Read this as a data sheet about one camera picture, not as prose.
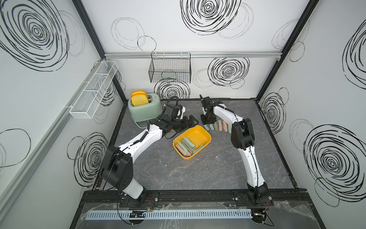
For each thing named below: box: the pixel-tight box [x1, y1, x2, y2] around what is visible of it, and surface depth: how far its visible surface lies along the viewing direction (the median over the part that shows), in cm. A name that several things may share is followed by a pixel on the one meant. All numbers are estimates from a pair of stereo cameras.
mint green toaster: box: [127, 93, 163, 123], surface depth 99 cm
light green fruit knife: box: [183, 136, 195, 148], surface depth 96 cm
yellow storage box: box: [172, 124, 212, 161], surface depth 95 cm
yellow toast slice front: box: [131, 93, 149, 107], surface depth 96 cm
